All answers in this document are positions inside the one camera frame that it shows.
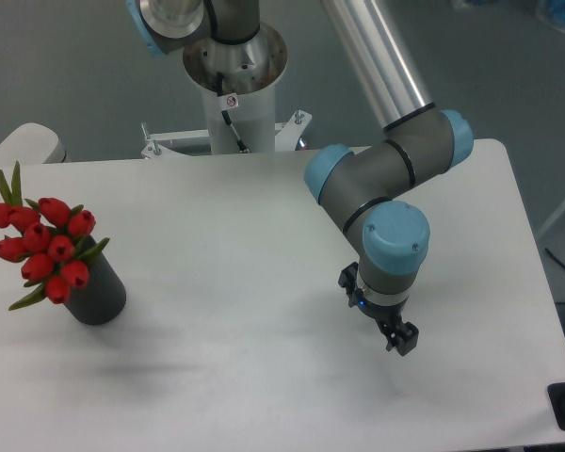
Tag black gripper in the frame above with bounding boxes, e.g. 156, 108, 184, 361
338, 262, 419, 356

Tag red tulip bouquet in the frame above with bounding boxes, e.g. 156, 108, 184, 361
0, 162, 110, 311

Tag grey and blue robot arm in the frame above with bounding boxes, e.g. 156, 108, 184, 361
127, 1, 474, 354

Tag dark grey cylindrical vase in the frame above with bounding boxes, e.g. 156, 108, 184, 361
64, 252, 126, 326

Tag white chair back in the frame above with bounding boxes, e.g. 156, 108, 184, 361
0, 122, 71, 168

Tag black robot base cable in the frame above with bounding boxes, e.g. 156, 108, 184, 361
215, 71, 250, 154

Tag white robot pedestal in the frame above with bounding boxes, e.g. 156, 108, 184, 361
141, 89, 313, 159

